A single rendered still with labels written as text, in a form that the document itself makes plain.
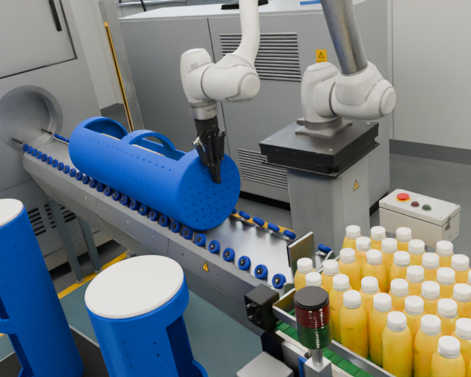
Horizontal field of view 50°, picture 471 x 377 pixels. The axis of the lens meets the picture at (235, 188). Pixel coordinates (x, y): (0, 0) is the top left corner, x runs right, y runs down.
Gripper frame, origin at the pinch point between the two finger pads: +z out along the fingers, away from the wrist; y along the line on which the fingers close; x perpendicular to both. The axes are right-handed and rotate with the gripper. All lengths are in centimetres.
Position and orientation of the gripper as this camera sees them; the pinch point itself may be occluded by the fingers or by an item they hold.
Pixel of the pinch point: (215, 173)
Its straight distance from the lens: 170.7
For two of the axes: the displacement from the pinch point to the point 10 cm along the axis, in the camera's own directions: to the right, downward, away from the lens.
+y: 7.5, -3.8, 5.4
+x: -6.5, -2.4, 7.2
